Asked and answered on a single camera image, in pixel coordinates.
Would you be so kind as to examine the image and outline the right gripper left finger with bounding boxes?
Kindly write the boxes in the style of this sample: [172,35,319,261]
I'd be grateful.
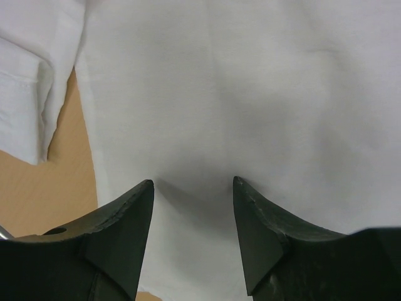
[1,180,154,300]

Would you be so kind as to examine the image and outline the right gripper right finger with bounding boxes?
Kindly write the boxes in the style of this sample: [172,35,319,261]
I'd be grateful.
[232,177,400,301]

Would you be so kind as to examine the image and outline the white long sleeve shirt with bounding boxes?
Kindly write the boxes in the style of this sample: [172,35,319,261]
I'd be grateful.
[1,1,400,300]

